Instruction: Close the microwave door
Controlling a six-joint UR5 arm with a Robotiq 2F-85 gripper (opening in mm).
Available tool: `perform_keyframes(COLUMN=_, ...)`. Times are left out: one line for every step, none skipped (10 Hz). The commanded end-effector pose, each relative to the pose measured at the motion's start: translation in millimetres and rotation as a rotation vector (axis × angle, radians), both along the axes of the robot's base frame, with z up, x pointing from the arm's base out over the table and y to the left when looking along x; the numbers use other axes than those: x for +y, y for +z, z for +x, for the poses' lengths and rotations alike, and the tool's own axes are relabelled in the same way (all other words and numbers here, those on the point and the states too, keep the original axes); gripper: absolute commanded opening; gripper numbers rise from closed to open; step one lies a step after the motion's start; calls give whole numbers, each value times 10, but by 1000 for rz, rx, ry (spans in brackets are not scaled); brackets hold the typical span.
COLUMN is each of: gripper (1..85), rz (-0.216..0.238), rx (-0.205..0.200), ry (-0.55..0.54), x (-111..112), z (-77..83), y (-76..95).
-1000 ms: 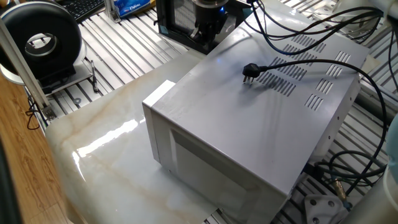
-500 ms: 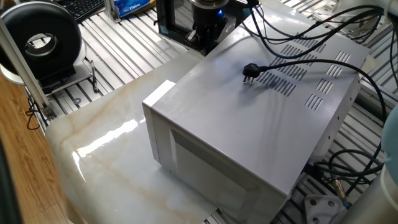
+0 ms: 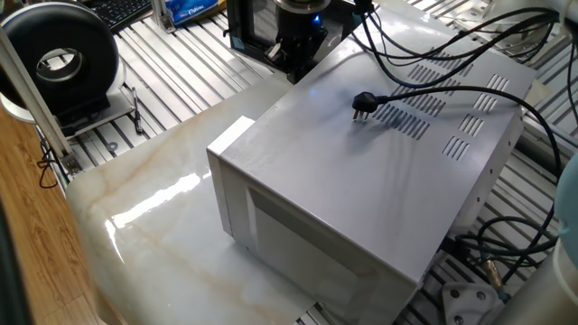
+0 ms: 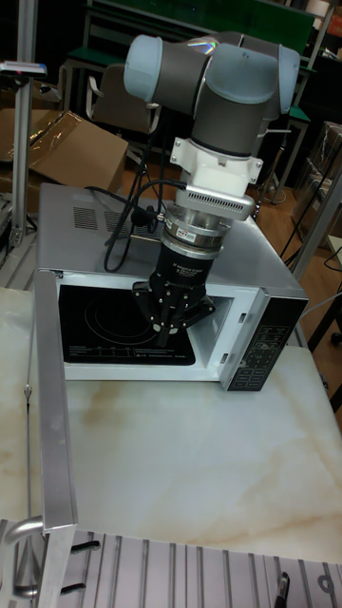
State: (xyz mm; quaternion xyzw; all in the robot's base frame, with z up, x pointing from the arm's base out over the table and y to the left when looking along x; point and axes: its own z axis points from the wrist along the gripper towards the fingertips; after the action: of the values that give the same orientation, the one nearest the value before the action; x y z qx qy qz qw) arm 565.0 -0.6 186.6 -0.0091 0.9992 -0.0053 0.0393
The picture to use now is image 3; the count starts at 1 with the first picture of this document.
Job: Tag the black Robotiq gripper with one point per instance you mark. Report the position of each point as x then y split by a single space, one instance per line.
300 27

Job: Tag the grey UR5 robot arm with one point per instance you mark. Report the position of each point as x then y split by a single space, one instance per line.
542 293

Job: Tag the silver microwave oven body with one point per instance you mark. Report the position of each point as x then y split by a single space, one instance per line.
338 180

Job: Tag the blue tissue pack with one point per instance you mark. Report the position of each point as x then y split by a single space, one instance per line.
192 9

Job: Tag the black computer keyboard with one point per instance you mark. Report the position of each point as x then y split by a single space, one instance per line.
122 11

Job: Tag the small metal washer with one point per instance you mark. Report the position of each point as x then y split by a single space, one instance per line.
107 146

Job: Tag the marble pattern board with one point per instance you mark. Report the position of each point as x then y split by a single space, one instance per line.
158 248

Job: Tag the short aluminium profile post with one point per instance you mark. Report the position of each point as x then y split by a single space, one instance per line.
161 15

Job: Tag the aluminium frame beam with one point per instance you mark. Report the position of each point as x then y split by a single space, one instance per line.
31 99

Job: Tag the white bracket plate with holes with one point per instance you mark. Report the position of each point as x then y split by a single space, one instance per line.
467 304

